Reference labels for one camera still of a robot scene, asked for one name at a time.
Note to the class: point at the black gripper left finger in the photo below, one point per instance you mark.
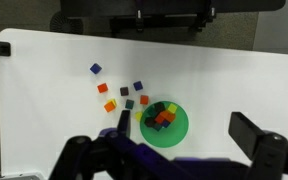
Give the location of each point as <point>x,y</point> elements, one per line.
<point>124,121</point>

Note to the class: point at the dark green block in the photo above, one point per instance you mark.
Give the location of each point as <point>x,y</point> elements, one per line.
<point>129,104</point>
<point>157,127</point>

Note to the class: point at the yellow block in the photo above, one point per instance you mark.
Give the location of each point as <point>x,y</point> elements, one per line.
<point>138,116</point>
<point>172,108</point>
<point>113,101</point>

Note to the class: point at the red block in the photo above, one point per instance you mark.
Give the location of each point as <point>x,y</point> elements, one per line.
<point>159,119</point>

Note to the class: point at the dark brown block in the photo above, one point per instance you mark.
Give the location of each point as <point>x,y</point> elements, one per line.
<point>149,121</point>
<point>124,91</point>

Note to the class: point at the purple block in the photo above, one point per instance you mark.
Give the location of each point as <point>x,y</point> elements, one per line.
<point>95,68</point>
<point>137,85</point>
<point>165,123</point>

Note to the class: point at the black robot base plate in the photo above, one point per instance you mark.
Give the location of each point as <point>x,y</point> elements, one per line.
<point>170,6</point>

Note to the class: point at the orange block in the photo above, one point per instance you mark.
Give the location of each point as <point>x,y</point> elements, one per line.
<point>109,107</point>
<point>167,116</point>

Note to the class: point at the black round ribbed object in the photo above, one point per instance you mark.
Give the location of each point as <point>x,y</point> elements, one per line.
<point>65,22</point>

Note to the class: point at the black block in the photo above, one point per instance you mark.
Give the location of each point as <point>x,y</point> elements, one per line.
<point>159,107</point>

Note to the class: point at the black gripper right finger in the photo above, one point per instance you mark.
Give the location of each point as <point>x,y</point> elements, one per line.
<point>245,133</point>

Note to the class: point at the green plastic bowl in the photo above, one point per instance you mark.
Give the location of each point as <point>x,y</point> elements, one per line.
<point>170,136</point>

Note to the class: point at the red-orange block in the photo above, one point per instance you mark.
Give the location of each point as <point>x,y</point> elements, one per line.
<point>144,99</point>
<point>102,88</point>

